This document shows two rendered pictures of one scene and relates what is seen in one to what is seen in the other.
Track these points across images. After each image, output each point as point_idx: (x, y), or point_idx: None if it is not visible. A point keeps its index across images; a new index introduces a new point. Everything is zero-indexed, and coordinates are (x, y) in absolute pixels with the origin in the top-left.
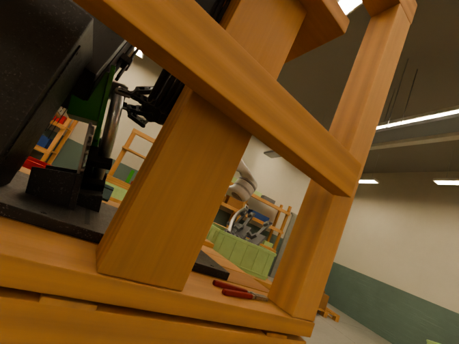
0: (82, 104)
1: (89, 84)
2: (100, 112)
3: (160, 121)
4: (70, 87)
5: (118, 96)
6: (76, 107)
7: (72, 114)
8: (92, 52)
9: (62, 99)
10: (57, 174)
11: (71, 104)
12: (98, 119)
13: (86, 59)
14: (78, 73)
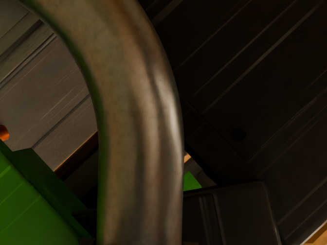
0: (56, 195)
1: (184, 191)
2: (36, 177)
3: None
4: (212, 72)
5: (182, 218)
6: (47, 177)
7: (25, 149)
8: (324, 221)
9: (175, 34)
10: None
11: (59, 180)
12: (9, 148)
13: (319, 147)
14: (269, 100)
